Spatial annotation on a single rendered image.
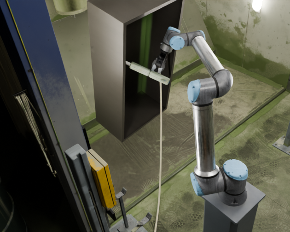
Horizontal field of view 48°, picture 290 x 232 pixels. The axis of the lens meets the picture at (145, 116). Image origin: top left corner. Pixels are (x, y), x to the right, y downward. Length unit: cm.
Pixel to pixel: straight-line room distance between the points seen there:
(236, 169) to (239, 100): 201
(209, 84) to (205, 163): 48
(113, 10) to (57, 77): 74
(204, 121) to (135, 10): 86
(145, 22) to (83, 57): 110
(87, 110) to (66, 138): 185
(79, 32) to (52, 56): 221
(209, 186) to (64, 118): 94
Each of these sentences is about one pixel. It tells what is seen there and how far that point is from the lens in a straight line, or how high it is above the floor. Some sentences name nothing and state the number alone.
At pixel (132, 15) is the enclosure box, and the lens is 212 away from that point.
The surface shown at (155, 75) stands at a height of 116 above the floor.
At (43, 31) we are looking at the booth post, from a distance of 149.
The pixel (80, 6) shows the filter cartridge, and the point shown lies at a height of 132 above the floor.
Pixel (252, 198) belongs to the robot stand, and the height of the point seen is 64.
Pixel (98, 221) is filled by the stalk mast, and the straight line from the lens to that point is 150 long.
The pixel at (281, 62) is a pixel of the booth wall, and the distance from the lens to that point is 415.
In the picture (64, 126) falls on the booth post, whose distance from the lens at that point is 174.
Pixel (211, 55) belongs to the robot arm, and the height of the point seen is 146.
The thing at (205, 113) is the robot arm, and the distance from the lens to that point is 178.
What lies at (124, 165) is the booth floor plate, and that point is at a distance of 324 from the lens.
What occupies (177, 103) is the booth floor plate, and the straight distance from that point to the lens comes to 389.
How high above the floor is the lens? 246
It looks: 40 degrees down
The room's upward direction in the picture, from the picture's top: 7 degrees counter-clockwise
